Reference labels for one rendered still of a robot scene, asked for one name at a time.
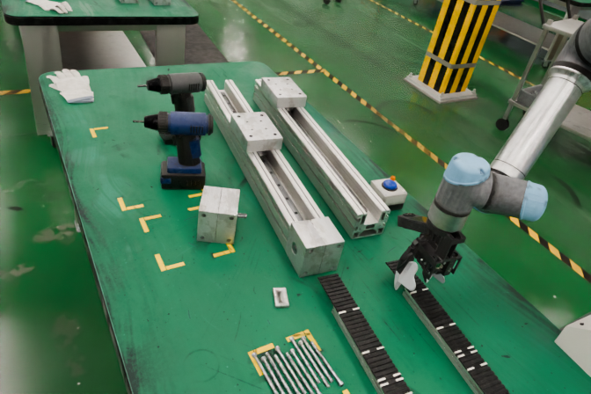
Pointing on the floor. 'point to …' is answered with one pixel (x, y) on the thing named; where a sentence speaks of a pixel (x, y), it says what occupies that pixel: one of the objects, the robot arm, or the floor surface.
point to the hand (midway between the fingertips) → (410, 280)
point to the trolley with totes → (580, 127)
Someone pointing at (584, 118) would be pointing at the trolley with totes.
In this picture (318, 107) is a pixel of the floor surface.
